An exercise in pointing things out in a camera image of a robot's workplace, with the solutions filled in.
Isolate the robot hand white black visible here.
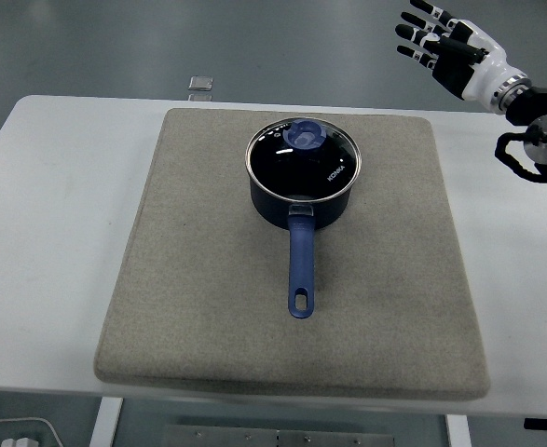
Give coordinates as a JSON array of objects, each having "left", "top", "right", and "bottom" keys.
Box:
[{"left": 395, "top": 0, "right": 529, "bottom": 102}]

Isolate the glass pot lid blue knob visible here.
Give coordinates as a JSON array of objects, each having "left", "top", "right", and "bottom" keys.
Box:
[{"left": 244, "top": 116, "right": 362, "bottom": 202}]

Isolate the white table leg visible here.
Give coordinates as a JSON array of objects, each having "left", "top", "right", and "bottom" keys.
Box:
[
  {"left": 444, "top": 413, "right": 472, "bottom": 447},
  {"left": 89, "top": 397, "right": 125, "bottom": 447}
]

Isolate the beige fabric mat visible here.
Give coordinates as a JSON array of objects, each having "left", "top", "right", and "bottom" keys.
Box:
[{"left": 93, "top": 107, "right": 492, "bottom": 404}]

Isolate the grey metal plate with screws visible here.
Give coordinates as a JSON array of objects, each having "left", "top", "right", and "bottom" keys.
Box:
[{"left": 160, "top": 424, "right": 398, "bottom": 447}]

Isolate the dark blue saucepan long handle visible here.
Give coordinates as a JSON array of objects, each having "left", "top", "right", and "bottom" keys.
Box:
[{"left": 246, "top": 176, "right": 359, "bottom": 320}]

